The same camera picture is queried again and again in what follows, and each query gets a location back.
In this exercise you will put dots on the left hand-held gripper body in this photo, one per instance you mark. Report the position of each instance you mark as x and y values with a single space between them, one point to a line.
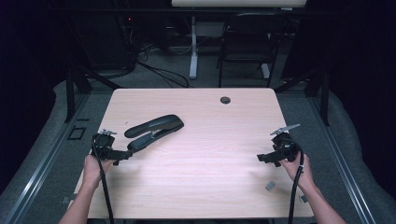
104 144

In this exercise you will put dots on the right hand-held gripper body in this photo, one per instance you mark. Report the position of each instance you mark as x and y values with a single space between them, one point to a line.
285 146

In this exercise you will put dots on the black stapler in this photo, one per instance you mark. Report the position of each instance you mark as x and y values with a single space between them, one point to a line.
155 124

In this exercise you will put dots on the person's right hand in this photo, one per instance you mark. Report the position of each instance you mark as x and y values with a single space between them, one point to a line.
300 174

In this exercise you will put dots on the person's left hand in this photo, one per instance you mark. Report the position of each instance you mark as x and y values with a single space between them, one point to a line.
93 172

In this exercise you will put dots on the small grey strip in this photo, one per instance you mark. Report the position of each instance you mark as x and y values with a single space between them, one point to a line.
270 185

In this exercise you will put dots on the short black tape strip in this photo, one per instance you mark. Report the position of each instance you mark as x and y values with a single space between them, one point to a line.
82 119

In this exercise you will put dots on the black tape square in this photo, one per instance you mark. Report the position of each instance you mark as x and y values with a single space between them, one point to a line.
71 135

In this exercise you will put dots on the grey tape piece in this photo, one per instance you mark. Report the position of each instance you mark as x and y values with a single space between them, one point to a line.
67 199
303 198

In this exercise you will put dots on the black metal stand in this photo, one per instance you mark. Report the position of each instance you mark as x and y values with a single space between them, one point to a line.
70 93
325 99

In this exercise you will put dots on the black table grommet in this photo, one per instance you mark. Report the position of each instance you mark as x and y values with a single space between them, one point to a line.
225 100

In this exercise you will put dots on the short white desk foot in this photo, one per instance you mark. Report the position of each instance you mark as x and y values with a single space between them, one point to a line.
265 71

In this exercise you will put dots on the dark cabinet with red light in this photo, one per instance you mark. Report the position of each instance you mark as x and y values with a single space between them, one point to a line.
102 43

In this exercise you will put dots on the black chair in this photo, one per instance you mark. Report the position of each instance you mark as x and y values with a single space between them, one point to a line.
249 40

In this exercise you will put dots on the tall white desk leg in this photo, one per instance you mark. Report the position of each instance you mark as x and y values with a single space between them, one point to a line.
193 56

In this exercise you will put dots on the aluminium rail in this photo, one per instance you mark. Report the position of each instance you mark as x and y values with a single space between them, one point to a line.
40 168
342 165

